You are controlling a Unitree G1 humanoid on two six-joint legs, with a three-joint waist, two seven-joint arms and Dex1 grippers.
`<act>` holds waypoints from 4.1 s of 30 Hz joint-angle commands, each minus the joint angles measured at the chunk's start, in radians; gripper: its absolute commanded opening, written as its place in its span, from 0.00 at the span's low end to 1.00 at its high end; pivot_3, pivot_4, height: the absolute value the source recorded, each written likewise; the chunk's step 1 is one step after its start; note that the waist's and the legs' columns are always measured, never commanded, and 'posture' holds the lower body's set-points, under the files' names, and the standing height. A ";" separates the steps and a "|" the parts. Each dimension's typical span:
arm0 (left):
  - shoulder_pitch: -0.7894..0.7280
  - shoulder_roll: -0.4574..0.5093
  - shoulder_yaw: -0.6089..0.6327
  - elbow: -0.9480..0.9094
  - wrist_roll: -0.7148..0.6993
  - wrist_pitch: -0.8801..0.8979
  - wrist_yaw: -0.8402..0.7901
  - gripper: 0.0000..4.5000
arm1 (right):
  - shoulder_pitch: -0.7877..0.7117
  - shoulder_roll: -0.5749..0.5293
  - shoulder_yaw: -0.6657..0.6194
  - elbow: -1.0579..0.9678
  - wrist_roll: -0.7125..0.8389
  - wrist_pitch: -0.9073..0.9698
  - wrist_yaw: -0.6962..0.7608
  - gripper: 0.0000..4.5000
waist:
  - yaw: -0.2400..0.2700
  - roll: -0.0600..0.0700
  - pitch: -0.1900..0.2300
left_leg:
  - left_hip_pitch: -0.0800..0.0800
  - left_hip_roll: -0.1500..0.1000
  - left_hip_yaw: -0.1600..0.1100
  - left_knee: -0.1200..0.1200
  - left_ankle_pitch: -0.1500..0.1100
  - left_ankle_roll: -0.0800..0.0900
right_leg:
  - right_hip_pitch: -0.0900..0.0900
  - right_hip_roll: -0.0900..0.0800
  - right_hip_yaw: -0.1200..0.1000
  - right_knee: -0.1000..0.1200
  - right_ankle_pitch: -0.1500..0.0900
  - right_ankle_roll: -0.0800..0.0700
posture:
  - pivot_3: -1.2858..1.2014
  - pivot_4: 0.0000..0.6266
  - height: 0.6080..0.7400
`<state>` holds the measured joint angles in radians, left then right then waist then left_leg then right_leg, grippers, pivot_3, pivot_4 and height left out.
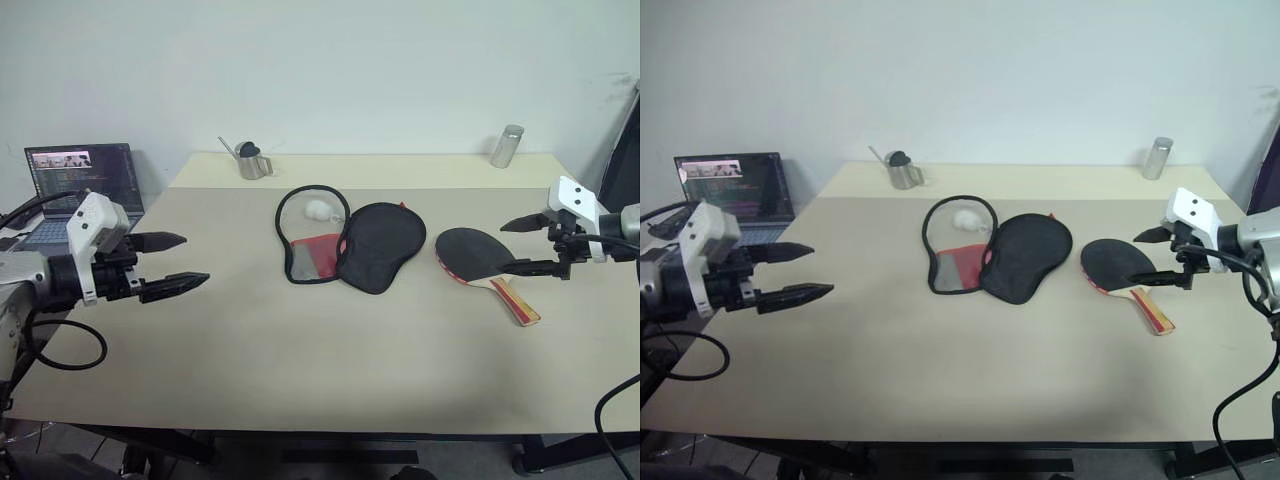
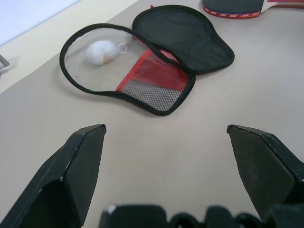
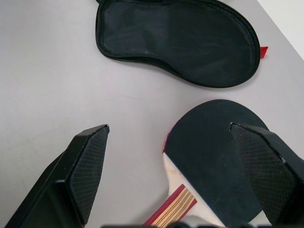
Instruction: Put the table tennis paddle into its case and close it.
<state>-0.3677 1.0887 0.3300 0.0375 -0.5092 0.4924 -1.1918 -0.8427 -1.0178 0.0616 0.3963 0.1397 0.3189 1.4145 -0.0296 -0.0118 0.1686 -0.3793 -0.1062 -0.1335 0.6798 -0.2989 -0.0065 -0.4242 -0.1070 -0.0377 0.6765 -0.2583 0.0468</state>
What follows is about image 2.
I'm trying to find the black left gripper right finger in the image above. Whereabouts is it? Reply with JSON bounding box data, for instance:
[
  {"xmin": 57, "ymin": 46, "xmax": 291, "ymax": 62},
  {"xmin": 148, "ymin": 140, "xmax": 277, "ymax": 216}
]
[{"xmin": 227, "ymin": 124, "xmax": 304, "ymax": 222}]

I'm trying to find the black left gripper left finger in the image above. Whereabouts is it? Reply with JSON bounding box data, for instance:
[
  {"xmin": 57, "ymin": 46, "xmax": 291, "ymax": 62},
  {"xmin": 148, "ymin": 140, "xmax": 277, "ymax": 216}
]
[{"xmin": 0, "ymin": 123, "xmax": 107, "ymax": 228}]

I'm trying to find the black red paddle case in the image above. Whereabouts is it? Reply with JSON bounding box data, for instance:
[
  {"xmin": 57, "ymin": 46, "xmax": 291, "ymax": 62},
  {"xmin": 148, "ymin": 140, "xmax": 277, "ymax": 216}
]
[{"xmin": 59, "ymin": 4, "xmax": 235, "ymax": 117}]

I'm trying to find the white ping pong ball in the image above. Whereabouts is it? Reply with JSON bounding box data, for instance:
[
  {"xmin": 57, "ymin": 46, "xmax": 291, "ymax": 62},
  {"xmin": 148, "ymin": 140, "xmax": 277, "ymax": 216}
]
[{"xmin": 85, "ymin": 33, "xmax": 137, "ymax": 65}]

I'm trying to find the stainless steel watering can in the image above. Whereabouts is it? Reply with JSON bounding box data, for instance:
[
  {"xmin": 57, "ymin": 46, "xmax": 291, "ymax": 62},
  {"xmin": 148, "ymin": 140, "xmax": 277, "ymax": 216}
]
[{"xmin": 0, "ymin": 54, "xmax": 11, "ymax": 72}]

